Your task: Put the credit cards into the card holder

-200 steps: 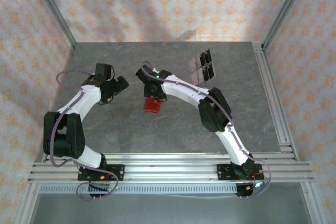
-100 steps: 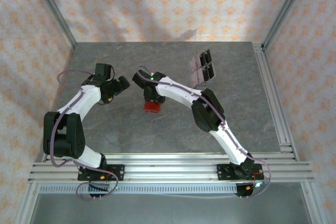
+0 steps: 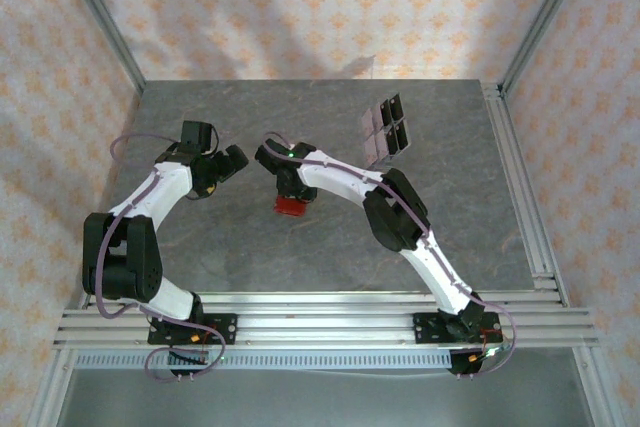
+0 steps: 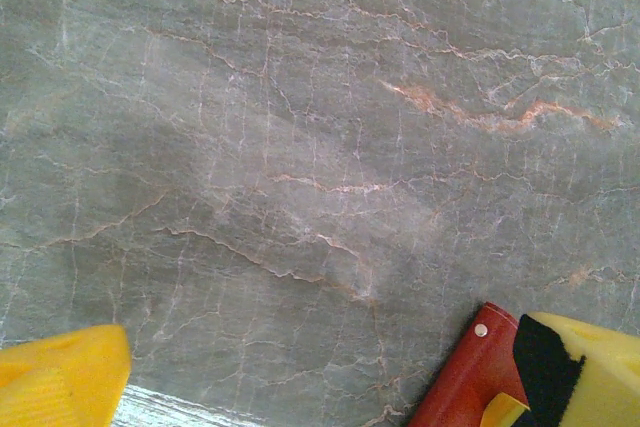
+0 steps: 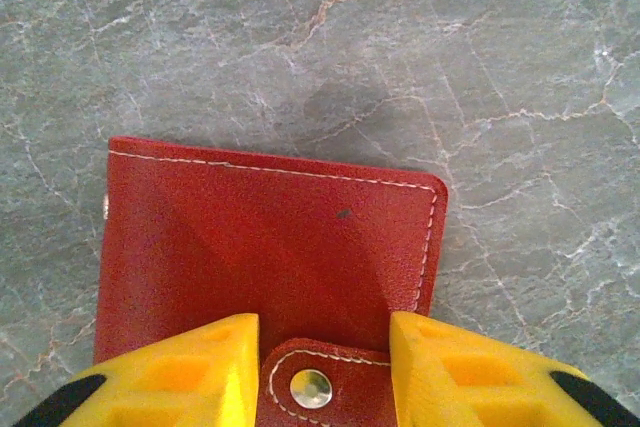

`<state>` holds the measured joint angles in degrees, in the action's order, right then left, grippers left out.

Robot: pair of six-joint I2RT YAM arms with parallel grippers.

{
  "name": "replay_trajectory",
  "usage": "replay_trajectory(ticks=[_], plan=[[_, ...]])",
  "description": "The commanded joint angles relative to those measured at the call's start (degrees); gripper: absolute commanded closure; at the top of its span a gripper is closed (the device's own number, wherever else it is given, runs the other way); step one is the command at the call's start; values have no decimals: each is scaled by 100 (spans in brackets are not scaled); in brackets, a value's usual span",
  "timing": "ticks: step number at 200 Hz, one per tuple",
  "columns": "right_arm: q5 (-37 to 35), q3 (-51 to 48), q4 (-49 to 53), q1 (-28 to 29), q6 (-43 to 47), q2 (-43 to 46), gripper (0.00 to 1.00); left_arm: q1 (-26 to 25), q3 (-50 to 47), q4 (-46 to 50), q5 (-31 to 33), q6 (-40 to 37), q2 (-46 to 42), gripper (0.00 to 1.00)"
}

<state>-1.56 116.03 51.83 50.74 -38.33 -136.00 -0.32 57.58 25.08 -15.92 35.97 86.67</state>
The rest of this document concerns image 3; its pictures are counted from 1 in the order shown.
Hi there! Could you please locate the aluminium frame post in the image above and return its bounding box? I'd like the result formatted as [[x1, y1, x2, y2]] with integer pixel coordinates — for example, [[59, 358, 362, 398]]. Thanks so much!
[[498, 0, 596, 98], [53, 0, 147, 96]]

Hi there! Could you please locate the aluminium side rail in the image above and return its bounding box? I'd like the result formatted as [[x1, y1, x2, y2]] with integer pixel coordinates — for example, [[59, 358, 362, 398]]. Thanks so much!
[[480, 80, 571, 308]]

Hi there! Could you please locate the aluminium mounting rail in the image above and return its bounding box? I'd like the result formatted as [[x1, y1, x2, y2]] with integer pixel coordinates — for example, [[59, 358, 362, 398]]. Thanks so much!
[[52, 291, 600, 350]]

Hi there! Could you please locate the black card stand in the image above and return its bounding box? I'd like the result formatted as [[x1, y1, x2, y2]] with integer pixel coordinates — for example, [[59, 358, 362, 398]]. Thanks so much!
[[378, 91, 410, 160]]

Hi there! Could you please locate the grey slotted cable duct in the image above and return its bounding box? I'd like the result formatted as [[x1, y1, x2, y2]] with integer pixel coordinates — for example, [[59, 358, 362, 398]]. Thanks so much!
[[74, 350, 454, 372]]

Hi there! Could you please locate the red wire with yellow connector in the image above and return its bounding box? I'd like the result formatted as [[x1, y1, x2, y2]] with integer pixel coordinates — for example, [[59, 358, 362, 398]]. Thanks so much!
[[469, 327, 507, 364], [187, 324, 221, 348]]

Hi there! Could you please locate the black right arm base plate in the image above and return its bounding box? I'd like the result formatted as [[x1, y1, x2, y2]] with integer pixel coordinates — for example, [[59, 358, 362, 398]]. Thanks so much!
[[412, 311, 501, 346]]

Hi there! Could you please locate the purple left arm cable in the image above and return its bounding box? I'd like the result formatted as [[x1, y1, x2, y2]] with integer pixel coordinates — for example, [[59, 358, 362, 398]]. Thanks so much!
[[97, 132, 225, 384]]

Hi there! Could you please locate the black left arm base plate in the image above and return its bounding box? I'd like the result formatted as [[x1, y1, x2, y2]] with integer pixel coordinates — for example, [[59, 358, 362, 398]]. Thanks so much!
[[148, 313, 238, 347]]

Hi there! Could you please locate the aluminium frame leg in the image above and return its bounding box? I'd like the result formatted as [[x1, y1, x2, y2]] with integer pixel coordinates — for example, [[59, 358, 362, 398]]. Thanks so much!
[[573, 346, 624, 427], [27, 346, 76, 427]]

